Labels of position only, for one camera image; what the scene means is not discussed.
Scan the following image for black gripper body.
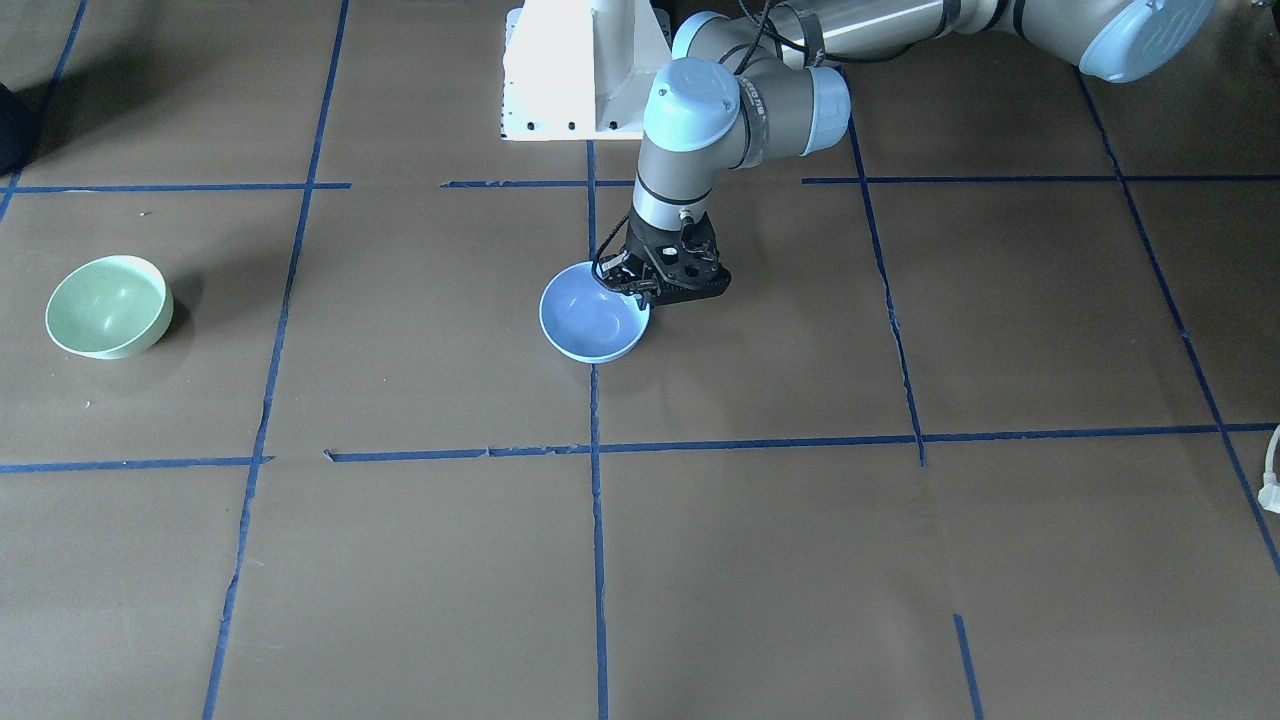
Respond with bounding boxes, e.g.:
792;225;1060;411
625;214;732;304

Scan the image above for blue bowl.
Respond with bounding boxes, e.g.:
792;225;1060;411
538;261;652;364

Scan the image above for green bowl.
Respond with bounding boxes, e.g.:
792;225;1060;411
44;254;175;360

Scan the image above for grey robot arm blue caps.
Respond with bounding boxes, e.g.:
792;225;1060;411
591;1;1213;309

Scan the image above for dark object at edge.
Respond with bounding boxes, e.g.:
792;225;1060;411
1;85;38;174

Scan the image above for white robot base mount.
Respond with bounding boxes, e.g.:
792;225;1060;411
500;1;672;142

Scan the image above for white cable with plug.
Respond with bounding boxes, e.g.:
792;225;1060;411
1260;424;1280;516

